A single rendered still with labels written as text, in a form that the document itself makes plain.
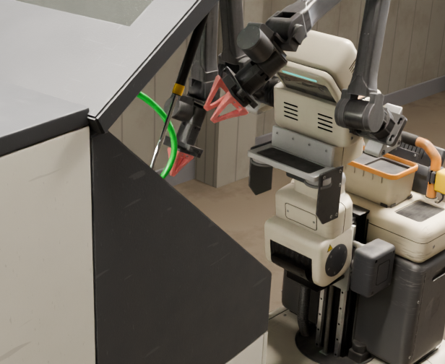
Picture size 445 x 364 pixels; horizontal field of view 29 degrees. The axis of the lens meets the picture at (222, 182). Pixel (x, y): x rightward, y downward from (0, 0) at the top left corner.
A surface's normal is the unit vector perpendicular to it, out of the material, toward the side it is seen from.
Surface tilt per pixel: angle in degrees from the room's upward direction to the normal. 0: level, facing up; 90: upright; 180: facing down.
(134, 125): 90
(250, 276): 90
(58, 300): 90
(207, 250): 90
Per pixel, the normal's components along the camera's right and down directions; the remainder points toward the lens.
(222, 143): 0.71, 0.31
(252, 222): 0.04, -0.91
